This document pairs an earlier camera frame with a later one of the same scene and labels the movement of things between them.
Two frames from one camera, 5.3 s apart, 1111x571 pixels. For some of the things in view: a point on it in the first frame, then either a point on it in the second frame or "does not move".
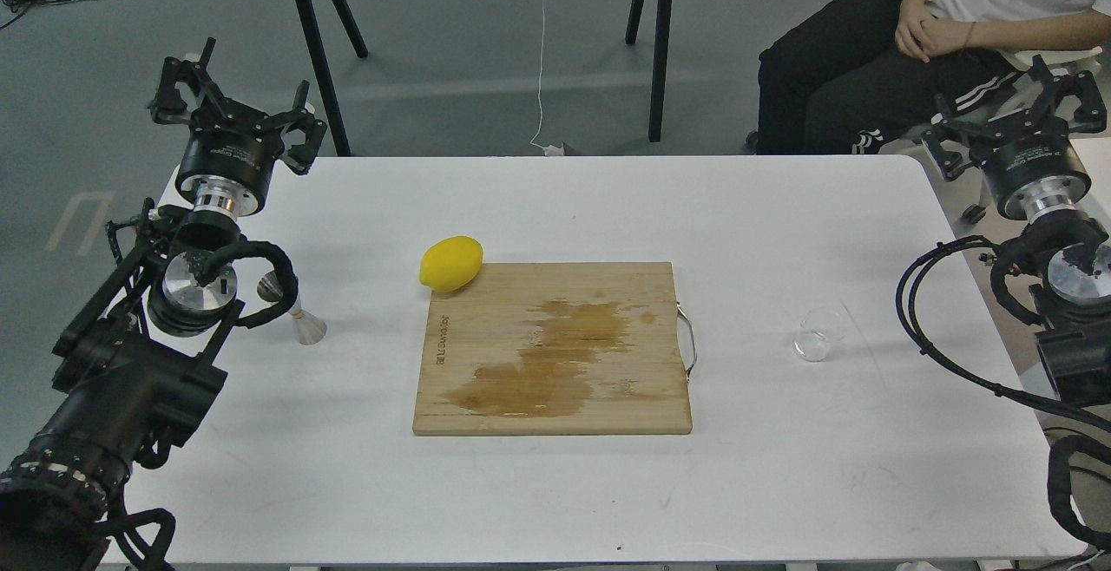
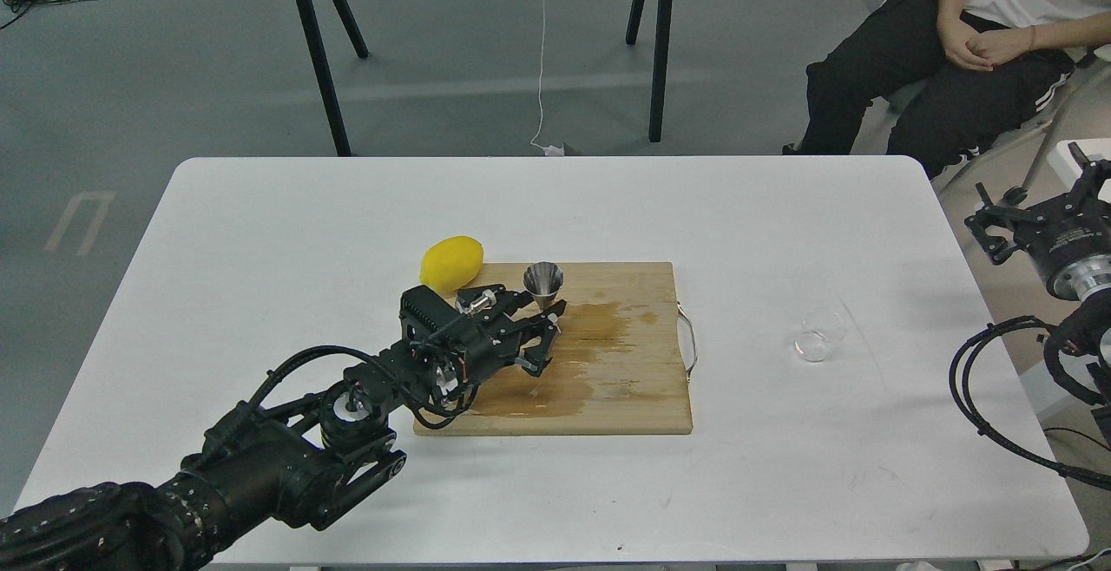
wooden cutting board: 556,349 does not move
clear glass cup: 817,329 does not move
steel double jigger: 309,329 -> 543,279
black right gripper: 1033,168 -> 1068,238
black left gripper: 229,159 -> 455,351
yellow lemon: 450,263 does not move
